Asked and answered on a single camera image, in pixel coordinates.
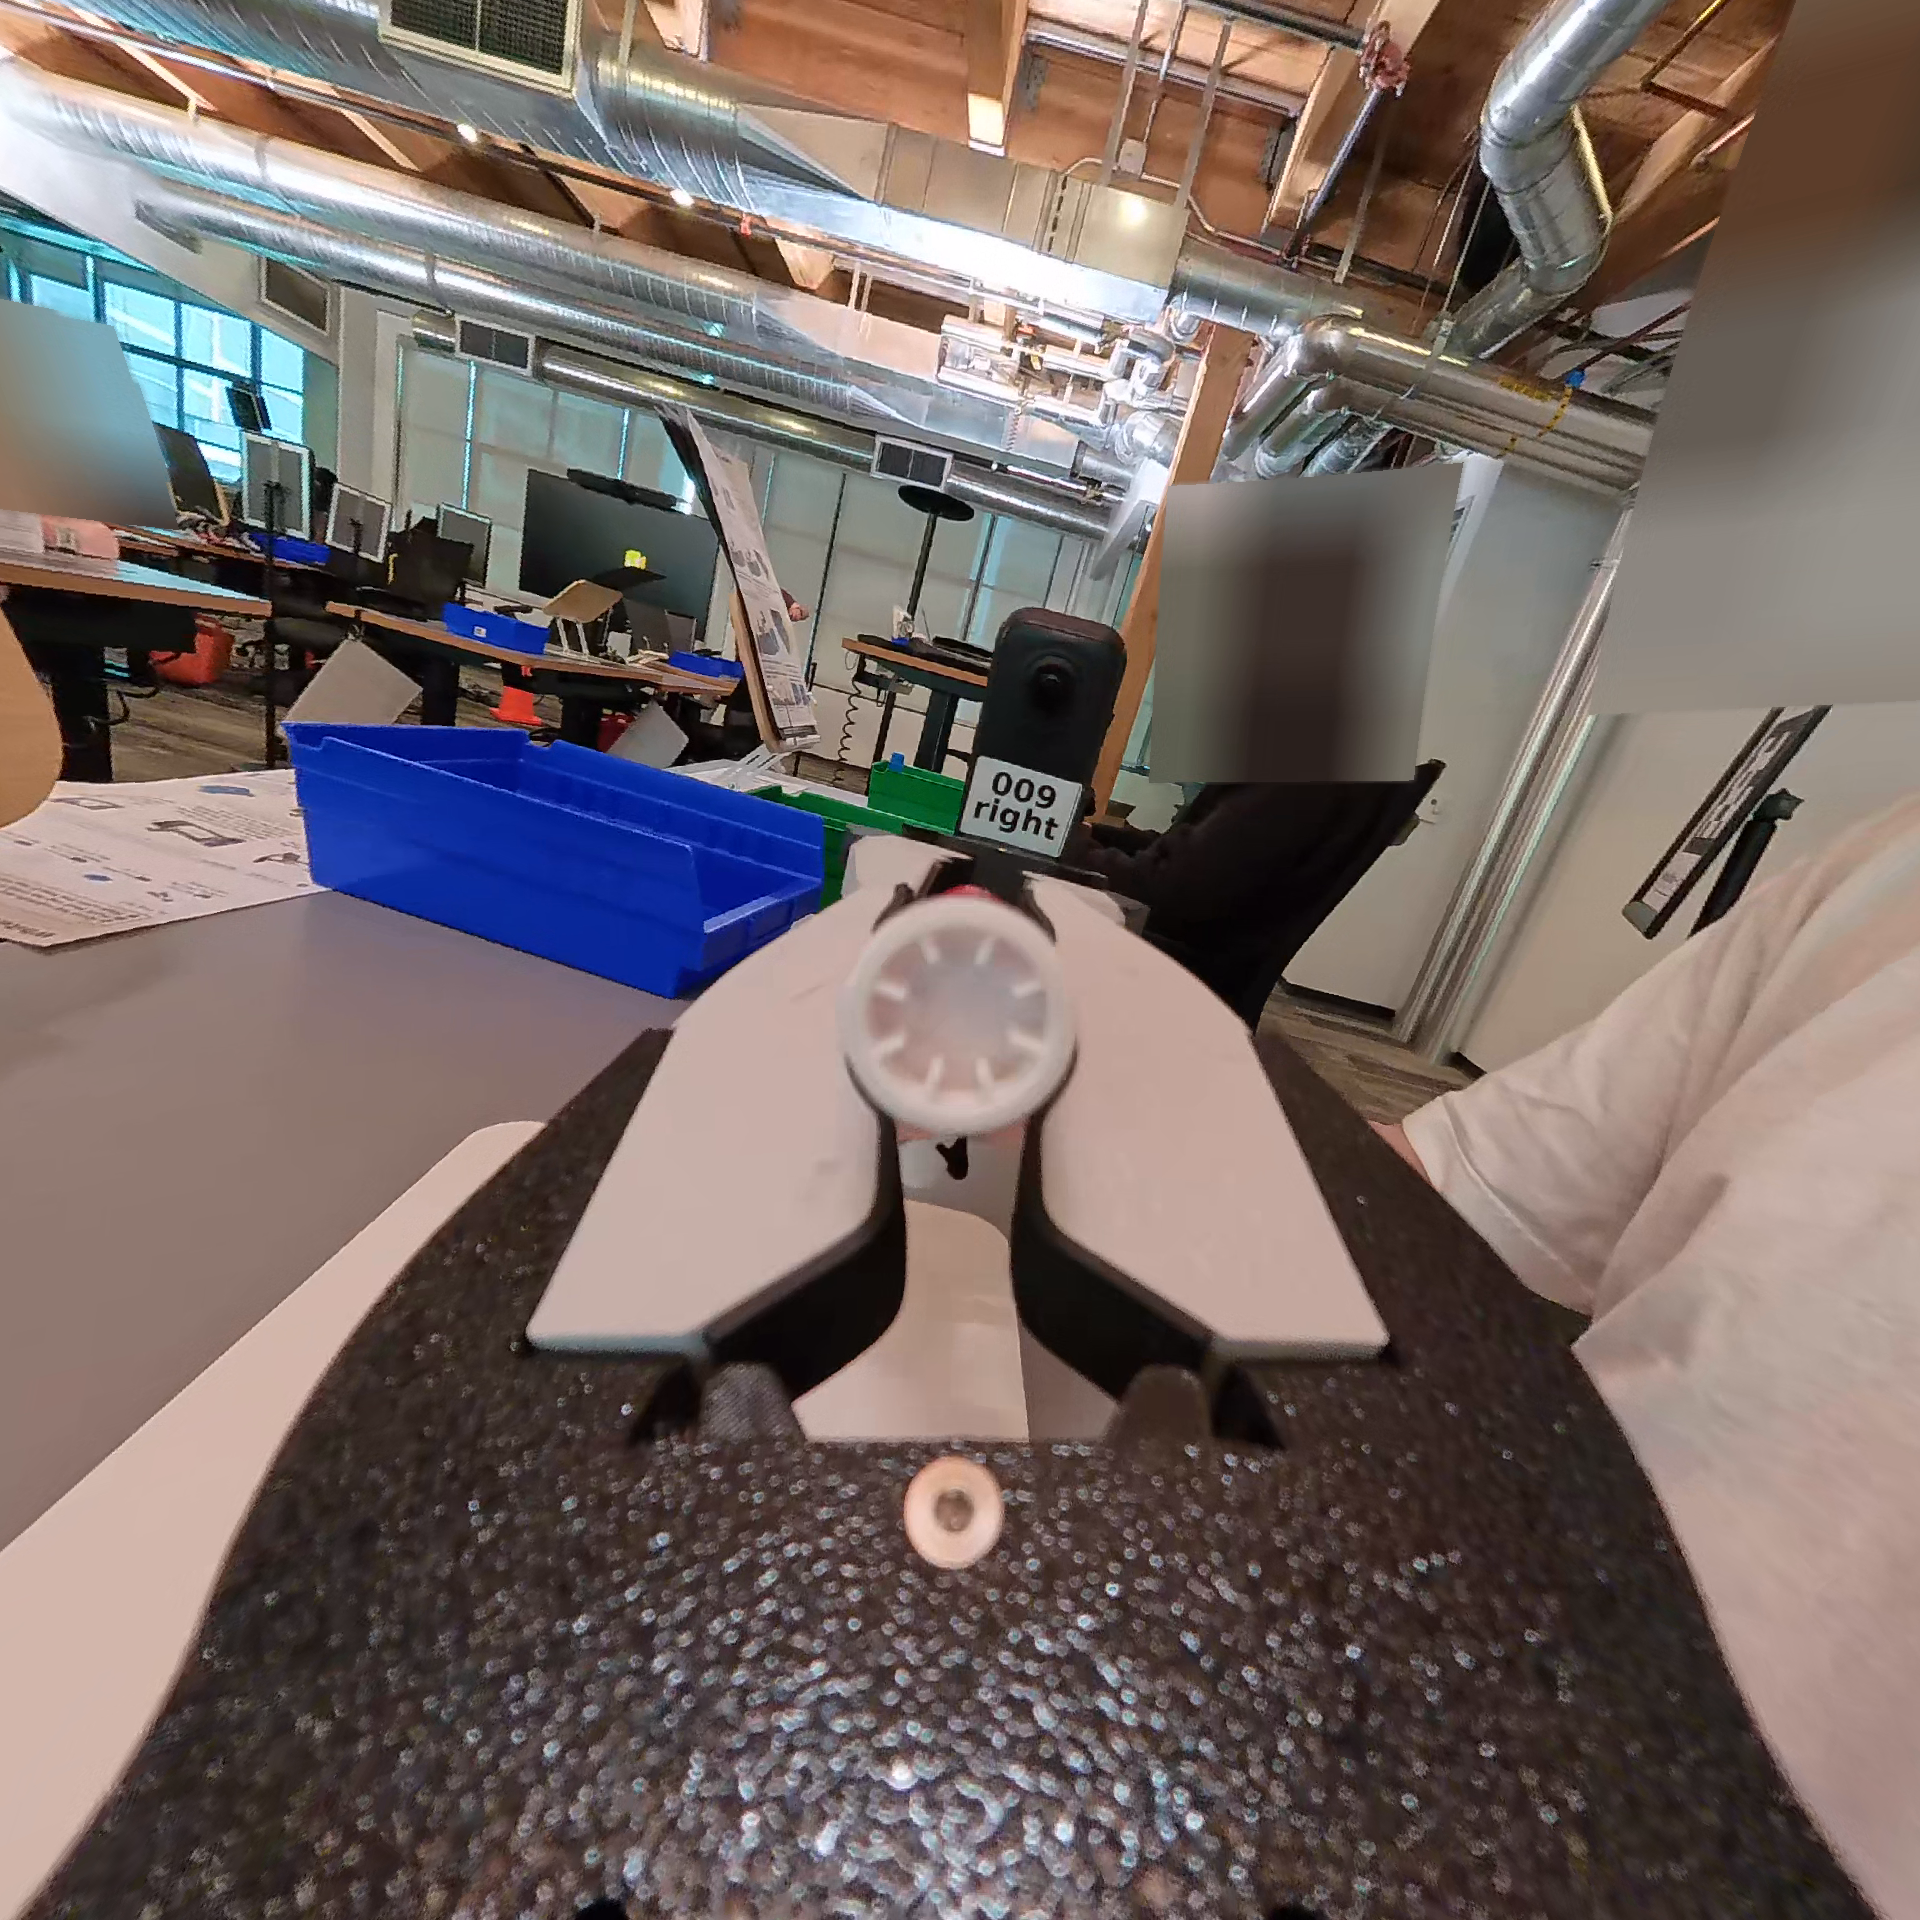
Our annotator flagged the wooden post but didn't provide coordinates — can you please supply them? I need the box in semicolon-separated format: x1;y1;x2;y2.
1088;323;1262;818

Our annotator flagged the red dry-erase marker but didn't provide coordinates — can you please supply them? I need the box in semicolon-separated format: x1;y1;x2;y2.
836;877;1082;1161

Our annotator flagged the green storage bin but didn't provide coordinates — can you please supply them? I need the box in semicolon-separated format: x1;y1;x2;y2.
748;762;965;841

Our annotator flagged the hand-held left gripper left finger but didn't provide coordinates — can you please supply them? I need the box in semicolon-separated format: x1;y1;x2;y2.
526;882;920;1360

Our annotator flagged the instruction sheet on stand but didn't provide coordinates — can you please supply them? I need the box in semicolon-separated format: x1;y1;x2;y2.
0;616;64;829

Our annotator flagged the black computer monitor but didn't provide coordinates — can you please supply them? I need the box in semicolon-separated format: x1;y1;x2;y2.
519;468;723;619

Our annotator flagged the printed instruction paper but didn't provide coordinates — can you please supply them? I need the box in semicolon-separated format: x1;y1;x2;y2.
0;769;324;952

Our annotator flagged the poster board on stand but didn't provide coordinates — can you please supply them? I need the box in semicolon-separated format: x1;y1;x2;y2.
663;406;822;748

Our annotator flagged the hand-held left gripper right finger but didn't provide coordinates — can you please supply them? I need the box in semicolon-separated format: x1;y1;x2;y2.
1018;882;1394;1365

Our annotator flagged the silver ventilation duct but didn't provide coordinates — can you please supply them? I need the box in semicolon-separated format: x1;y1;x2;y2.
0;0;1683;512

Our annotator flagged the black framed picture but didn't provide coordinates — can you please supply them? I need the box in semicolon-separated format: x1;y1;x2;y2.
1623;705;1829;941

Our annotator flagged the blue storage bin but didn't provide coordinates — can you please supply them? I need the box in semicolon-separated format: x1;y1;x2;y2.
280;722;830;998

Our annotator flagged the white whiteboard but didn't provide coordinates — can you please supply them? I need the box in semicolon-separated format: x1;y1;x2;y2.
0;1118;1123;1920

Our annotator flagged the silver metal pole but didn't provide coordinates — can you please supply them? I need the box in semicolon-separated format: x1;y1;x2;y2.
1402;509;1634;1048

